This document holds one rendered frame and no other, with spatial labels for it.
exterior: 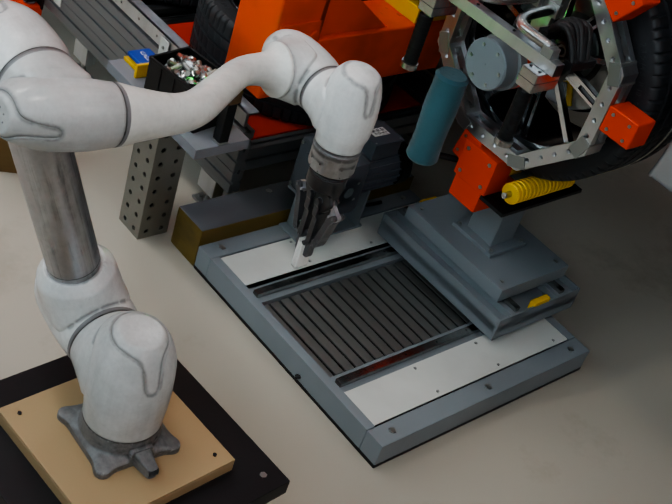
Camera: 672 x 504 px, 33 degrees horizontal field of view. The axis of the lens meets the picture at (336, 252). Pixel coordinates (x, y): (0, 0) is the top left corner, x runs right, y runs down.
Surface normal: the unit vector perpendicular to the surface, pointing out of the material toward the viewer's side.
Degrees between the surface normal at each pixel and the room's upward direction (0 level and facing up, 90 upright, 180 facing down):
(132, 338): 5
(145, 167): 90
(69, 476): 0
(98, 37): 90
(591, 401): 0
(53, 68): 10
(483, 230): 90
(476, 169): 90
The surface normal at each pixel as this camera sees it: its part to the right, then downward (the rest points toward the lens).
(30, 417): 0.27, -0.76
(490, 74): -0.74, 0.22
